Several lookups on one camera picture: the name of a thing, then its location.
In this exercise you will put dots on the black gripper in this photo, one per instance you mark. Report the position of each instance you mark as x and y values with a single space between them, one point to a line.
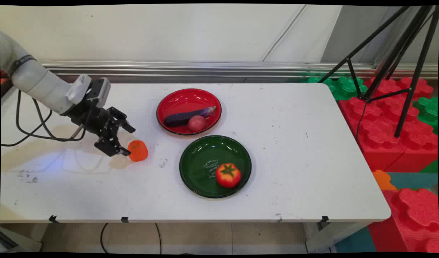
94 120

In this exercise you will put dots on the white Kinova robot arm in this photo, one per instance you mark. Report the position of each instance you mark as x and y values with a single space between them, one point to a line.
36 79

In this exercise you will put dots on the orange toy fruit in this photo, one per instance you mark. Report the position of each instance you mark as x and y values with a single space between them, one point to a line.
137 151

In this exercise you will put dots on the purple toy eggplant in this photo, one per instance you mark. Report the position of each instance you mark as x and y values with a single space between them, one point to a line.
180 117

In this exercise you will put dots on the red round plate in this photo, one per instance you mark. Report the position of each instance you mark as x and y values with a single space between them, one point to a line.
180 102

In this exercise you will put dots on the pink round toy fruit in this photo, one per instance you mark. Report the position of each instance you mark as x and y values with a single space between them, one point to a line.
197 123

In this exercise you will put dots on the green round plate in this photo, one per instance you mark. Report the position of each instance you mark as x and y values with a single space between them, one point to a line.
201 161

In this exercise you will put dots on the red toy tomato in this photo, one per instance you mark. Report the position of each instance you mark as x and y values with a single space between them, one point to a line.
228 176

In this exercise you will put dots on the small red orange object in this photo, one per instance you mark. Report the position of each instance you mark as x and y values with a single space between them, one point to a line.
3 77

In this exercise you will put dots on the grey table leg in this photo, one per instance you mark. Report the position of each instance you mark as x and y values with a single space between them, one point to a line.
18 240

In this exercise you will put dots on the green foam block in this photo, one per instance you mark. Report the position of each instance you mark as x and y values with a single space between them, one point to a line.
343 87
429 111

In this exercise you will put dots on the white table leg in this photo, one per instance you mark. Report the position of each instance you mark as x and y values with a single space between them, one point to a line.
330 236

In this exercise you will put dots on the large red foam block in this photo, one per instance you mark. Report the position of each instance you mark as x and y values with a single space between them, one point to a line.
418 147
413 218
373 136
391 87

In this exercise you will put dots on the orange foam piece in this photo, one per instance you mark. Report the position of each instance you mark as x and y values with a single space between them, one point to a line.
383 180

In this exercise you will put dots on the black tripod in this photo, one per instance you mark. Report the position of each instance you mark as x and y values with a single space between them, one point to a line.
399 53

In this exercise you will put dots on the teal foam mat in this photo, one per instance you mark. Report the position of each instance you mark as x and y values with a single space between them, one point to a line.
415 180

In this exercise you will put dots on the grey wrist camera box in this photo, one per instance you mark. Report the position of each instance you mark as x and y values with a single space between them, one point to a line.
97 89

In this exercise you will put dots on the aluminium wall rail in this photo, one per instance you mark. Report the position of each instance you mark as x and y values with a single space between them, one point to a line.
205 68

